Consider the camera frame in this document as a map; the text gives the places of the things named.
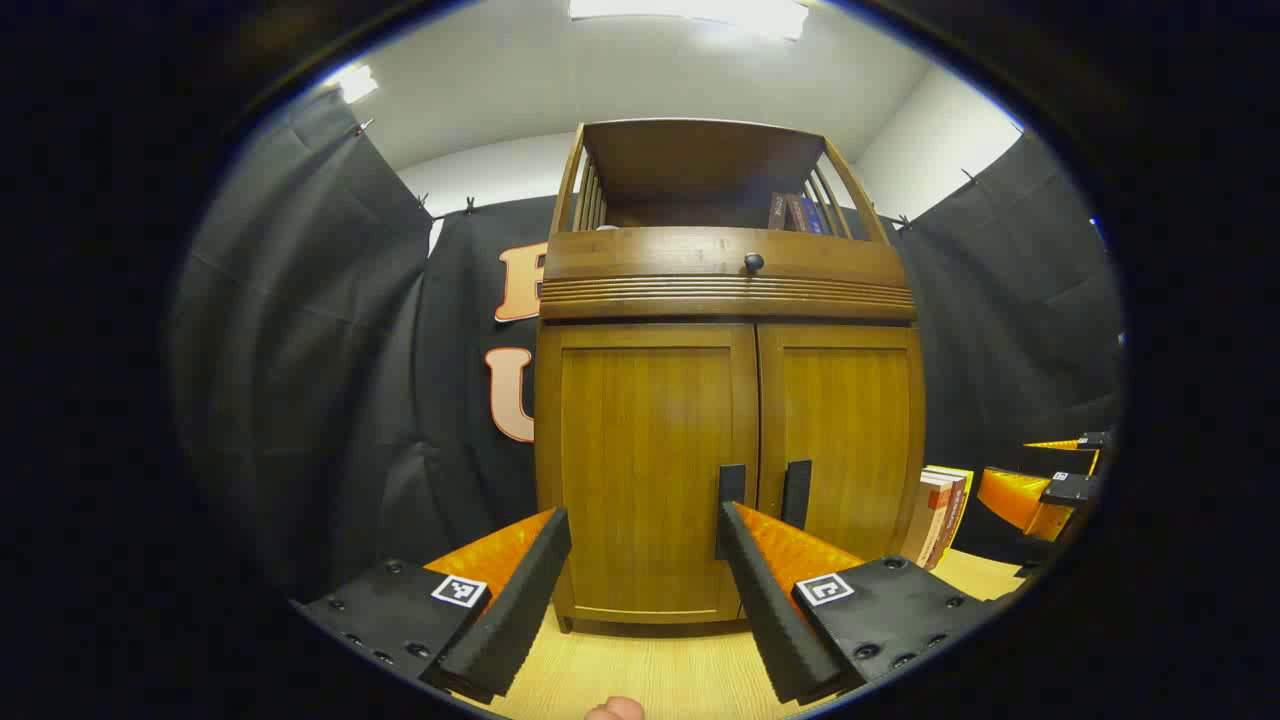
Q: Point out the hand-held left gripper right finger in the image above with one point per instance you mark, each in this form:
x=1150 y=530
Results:
x=765 y=600

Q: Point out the black backdrop cloth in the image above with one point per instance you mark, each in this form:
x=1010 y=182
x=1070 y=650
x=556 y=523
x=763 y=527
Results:
x=300 y=350

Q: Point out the wooden shoe cabinet door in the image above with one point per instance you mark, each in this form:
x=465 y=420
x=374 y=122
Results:
x=850 y=420
x=640 y=450

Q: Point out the red and white book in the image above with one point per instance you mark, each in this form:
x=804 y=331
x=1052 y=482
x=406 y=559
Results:
x=935 y=520

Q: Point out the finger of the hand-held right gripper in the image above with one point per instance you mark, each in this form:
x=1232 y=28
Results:
x=1020 y=498
x=1075 y=442

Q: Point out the yellow book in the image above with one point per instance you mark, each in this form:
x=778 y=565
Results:
x=962 y=490

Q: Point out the small ceiling light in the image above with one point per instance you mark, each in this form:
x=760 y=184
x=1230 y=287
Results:
x=357 y=83

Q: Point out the large ceiling light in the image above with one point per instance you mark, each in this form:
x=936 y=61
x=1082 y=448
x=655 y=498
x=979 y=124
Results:
x=700 y=12

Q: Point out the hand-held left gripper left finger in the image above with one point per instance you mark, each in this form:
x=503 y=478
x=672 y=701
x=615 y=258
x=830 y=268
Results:
x=520 y=600

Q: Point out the wooden drawer with black knob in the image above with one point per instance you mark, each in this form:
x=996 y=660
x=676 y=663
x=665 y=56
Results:
x=650 y=255

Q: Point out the wooden double-door shoe cabinet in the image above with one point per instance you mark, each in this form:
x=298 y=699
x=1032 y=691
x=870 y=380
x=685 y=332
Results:
x=700 y=165

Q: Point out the blue book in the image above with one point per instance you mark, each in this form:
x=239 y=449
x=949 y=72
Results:
x=808 y=215

